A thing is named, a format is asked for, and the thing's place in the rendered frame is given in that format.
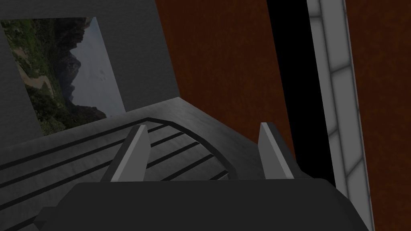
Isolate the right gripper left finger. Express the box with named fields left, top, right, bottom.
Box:
left=100, top=124, right=152, bottom=182

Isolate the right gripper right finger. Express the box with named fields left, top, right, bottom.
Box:
left=257, top=122, right=309, bottom=180

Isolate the landscape wall picture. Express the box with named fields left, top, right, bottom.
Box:
left=0, top=16, right=127, bottom=137

